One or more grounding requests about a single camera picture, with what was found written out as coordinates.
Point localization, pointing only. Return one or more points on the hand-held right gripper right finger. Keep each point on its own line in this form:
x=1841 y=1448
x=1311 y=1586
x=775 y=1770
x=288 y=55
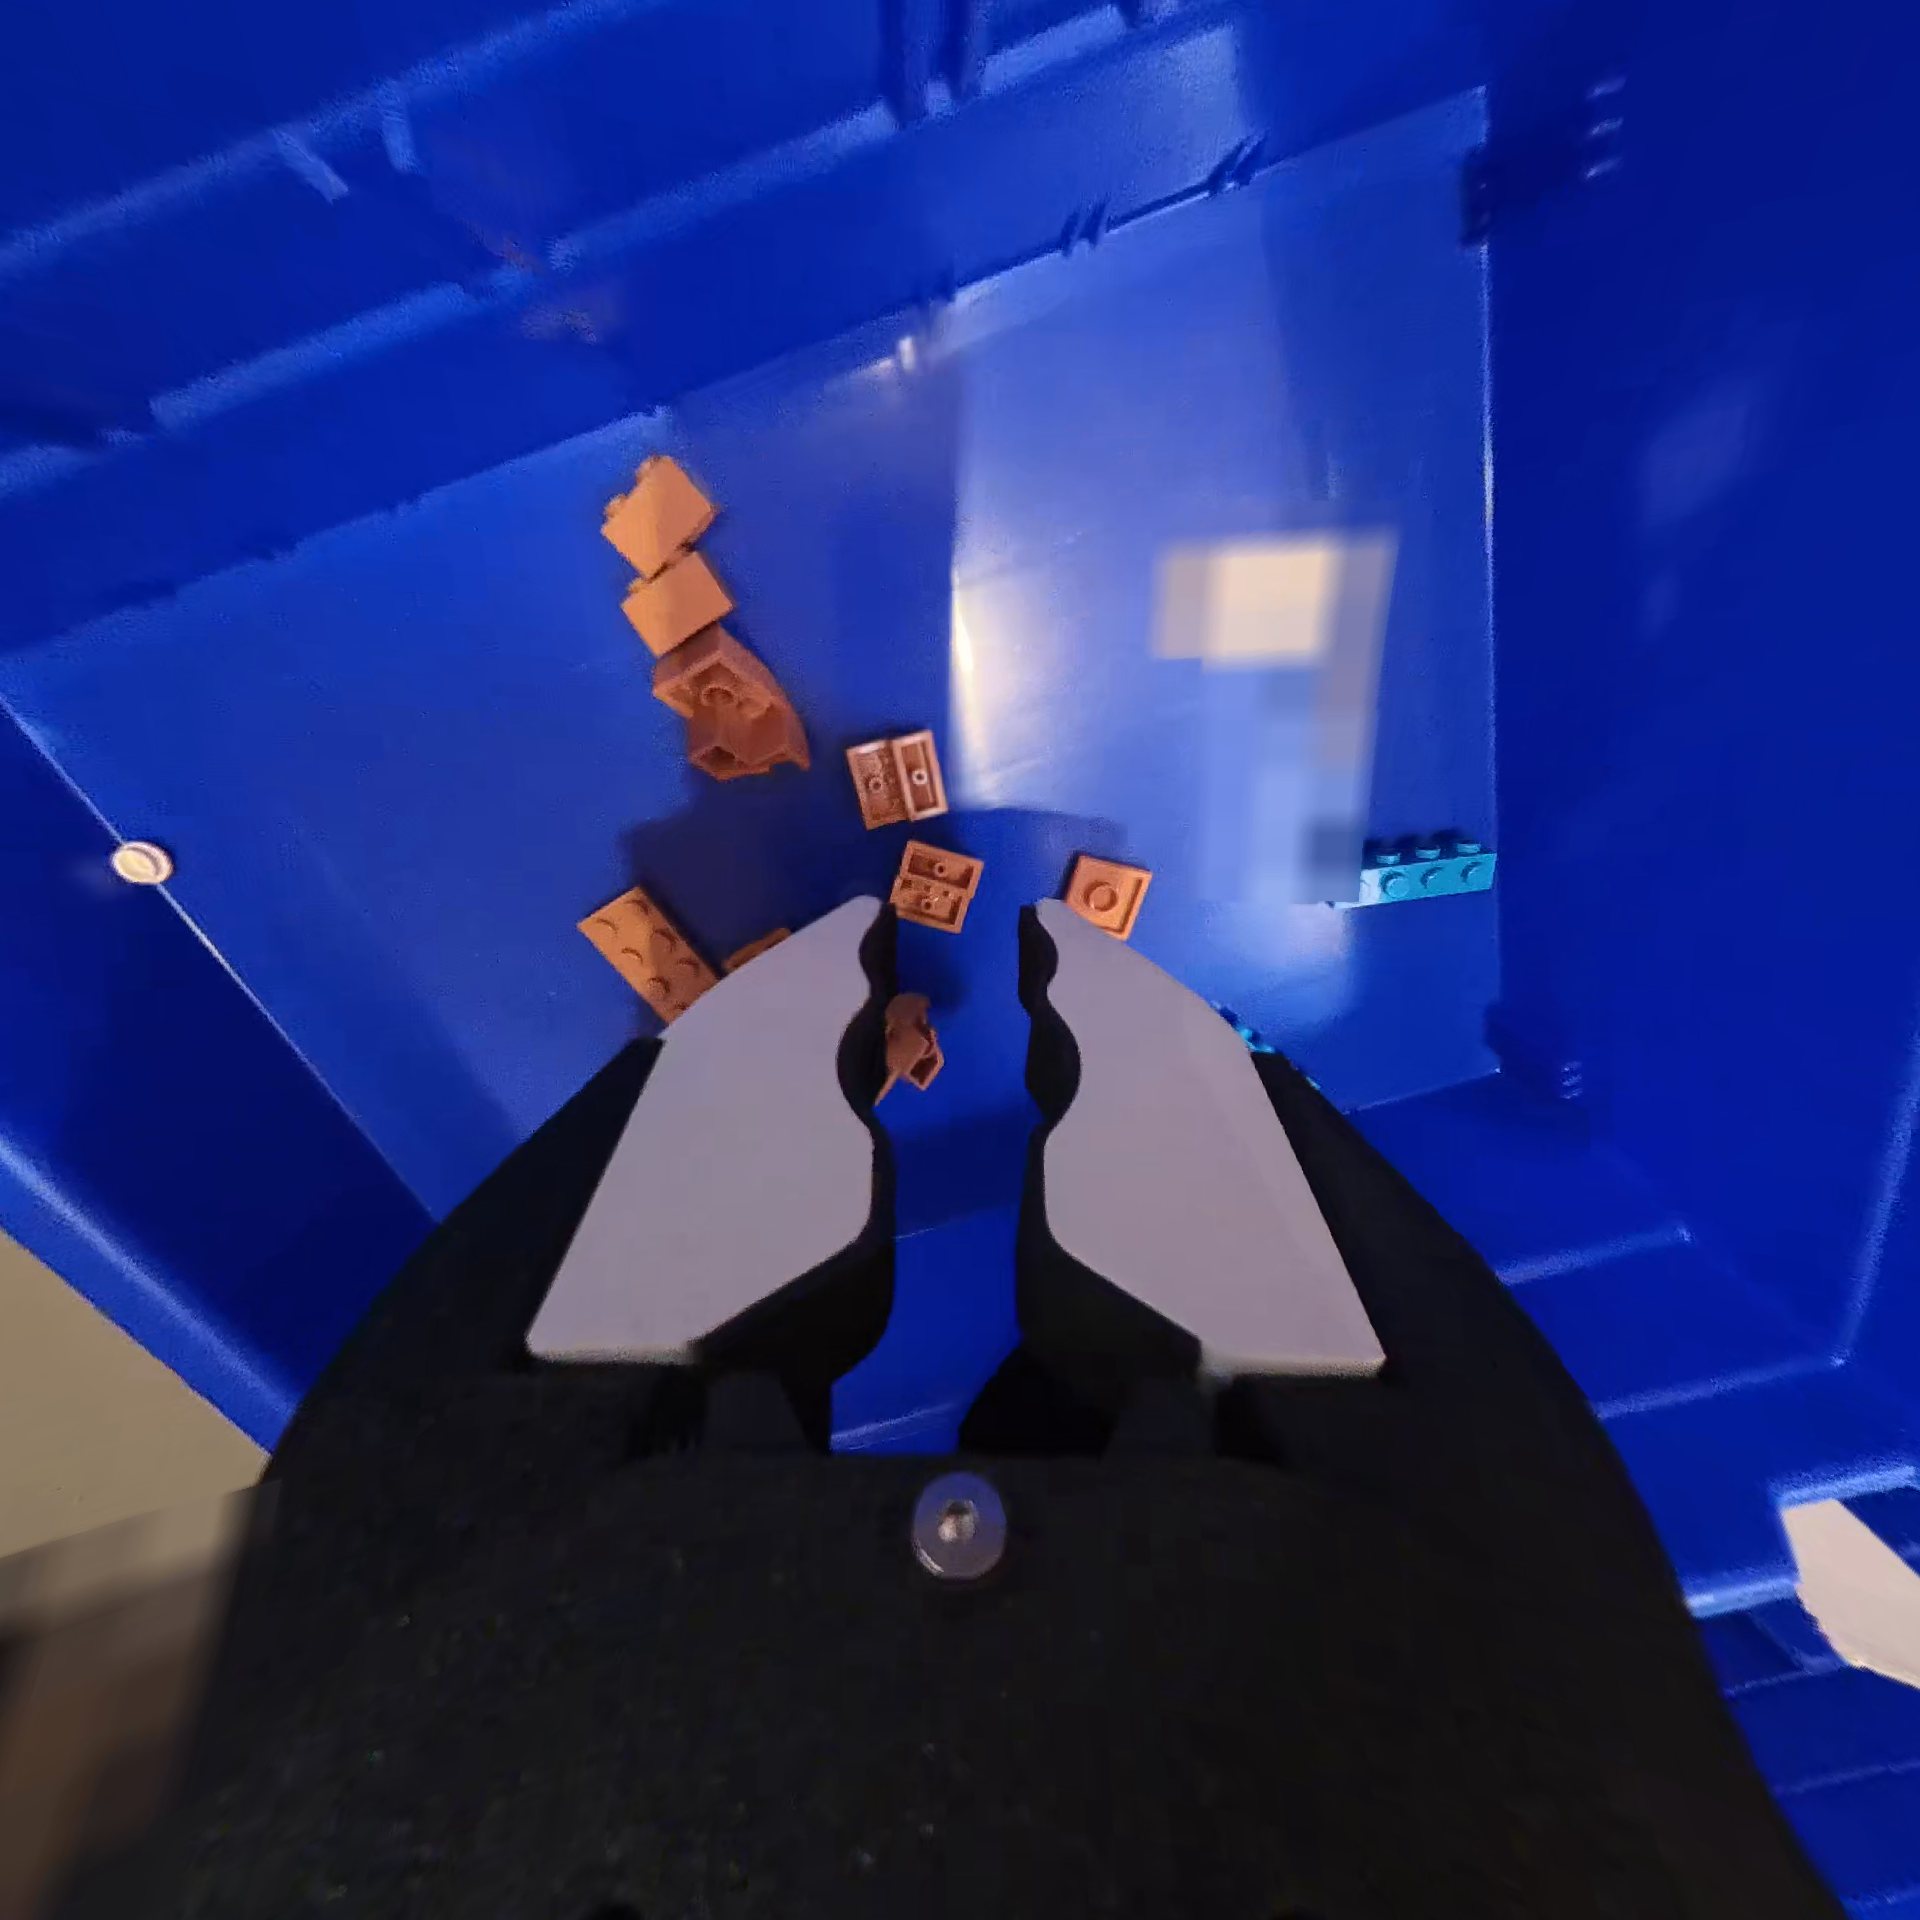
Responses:
x=1185 y=1185

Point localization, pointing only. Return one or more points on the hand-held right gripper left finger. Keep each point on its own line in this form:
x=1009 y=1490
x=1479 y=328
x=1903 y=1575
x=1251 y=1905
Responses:
x=721 y=1171

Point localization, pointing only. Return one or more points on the brown clip brick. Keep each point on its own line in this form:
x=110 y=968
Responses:
x=913 y=1043

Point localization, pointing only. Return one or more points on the pile of brown bricks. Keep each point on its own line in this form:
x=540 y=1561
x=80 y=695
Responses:
x=721 y=705

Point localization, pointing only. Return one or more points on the blue plastic bin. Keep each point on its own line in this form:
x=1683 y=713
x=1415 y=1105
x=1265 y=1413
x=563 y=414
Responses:
x=450 y=751
x=1830 y=1770

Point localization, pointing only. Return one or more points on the teal brick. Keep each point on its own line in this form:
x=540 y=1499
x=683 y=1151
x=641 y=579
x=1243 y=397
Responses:
x=1433 y=878
x=1266 y=1043

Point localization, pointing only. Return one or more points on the white round stud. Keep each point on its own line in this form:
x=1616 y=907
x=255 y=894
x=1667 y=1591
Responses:
x=140 y=864

